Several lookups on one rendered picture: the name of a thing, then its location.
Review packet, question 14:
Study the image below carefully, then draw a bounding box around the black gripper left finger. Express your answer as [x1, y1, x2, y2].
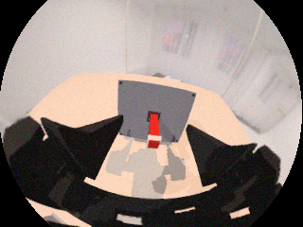
[41, 114, 124, 181]

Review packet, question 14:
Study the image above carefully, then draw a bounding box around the grey sloped panel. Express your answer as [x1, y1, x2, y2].
[117, 79, 197, 143]

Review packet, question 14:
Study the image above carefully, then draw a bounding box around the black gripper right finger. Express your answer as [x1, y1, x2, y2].
[186, 125, 258, 188]

